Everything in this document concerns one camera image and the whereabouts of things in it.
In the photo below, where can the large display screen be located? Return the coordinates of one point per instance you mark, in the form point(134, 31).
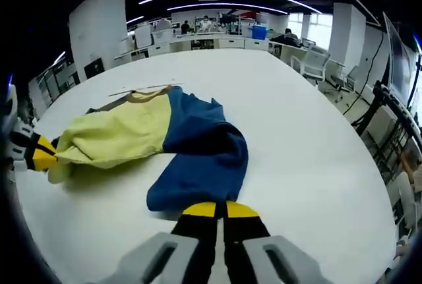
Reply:
point(400, 60)

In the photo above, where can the white box appliance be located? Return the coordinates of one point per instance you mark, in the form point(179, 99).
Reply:
point(143, 37)

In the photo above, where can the grey office chair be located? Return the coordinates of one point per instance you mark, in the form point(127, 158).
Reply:
point(346, 78)

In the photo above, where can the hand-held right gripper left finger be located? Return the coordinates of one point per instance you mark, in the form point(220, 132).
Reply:
point(194, 228)

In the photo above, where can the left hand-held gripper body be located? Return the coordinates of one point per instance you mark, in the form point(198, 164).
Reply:
point(10, 106)

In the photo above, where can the blue storage box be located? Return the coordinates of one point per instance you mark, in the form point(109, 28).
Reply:
point(259, 31)

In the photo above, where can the yellow blue grey garment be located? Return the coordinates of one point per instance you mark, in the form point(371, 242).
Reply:
point(198, 152)

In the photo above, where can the white office chair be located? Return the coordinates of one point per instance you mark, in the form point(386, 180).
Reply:
point(313, 61)

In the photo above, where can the white template sheet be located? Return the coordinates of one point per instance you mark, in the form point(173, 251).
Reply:
point(148, 88)

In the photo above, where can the black metal stand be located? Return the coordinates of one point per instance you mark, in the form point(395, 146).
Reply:
point(392, 106)

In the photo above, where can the shorter curved ceiling light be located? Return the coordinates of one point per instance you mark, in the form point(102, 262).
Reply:
point(227, 4)

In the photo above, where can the white square pillar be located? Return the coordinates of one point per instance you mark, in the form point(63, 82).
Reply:
point(99, 27)
point(347, 37)

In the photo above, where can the black cabinet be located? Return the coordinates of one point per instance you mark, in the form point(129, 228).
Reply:
point(94, 68)

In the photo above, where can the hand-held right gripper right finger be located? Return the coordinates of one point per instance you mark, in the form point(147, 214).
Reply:
point(244, 228)

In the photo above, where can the long white desk row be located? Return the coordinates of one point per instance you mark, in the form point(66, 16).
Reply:
point(204, 43)

